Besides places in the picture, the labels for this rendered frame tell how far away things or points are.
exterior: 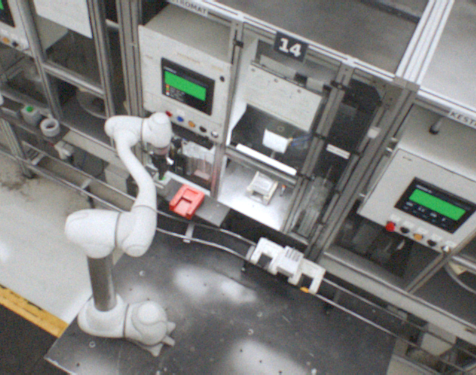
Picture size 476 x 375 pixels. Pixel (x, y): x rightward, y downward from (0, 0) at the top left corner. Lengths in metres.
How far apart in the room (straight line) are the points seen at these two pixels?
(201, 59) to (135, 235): 0.73
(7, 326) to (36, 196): 0.98
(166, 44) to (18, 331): 2.08
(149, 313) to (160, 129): 0.82
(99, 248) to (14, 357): 1.56
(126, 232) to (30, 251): 1.84
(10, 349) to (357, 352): 2.04
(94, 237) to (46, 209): 1.92
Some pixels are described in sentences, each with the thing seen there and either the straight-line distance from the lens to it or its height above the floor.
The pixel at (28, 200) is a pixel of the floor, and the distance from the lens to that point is 3.74.
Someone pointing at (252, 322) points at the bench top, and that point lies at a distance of 2.48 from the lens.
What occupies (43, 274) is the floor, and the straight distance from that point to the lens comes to 3.41.
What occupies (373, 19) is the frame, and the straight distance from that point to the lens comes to 1.92.
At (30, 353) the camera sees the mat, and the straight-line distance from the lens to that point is 3.22.
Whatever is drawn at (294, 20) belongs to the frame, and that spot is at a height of 2.01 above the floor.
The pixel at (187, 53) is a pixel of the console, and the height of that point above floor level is 1.80.
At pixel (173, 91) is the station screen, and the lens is 2.05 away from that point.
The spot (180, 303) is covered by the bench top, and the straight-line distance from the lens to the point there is 2.48.
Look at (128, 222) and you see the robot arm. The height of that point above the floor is 1.50.
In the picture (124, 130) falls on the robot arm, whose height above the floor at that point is 1.44.
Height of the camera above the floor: 2.99
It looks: 54 degrees down
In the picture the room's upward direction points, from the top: 12 degrees clockwise
